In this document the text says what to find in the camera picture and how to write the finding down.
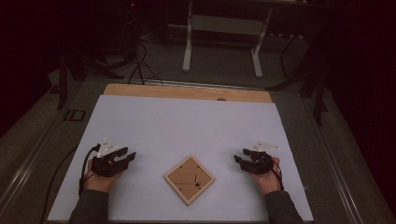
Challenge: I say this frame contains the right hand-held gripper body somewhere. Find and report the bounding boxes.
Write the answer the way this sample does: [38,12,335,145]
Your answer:
[242,140,280,175]

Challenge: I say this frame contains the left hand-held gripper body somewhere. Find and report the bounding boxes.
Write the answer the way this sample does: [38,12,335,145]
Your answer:
[91,137,126,178]

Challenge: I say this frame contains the person's left hand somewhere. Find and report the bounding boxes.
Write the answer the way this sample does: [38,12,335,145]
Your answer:
[83,158,124,194]

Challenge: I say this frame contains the person's right hand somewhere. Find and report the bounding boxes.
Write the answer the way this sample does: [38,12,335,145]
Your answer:
[247,157,283,197]

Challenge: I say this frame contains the black floor box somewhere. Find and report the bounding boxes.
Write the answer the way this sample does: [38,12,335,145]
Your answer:
[64,108,87,122]

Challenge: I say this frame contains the white table mat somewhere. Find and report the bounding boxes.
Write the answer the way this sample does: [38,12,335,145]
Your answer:
[47,94,314,223]

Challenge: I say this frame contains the black metal stand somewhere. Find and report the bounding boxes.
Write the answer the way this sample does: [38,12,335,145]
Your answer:
[266,31,329,128]
[55,31,125,110]

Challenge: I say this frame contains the black equipment stand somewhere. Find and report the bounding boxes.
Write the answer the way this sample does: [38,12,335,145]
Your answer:
[120,0,139,60]

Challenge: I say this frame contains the left hand-held gripper cable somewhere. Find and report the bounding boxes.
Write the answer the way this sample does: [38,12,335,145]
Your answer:
[78,143,102,196]

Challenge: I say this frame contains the thin black floor cable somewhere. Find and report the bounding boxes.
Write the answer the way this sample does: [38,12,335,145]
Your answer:
[39,145,79,224]

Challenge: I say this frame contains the metal floor rail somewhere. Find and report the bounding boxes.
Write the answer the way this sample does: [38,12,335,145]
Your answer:
[0,119,61,214]
[302,98,366,224]

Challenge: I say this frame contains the black floor cables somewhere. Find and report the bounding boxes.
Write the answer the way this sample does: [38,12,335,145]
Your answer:
[127,40,164,86]

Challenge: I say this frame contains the white metal desk frame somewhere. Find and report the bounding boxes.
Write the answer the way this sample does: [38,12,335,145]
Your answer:
[181,0,276,79]

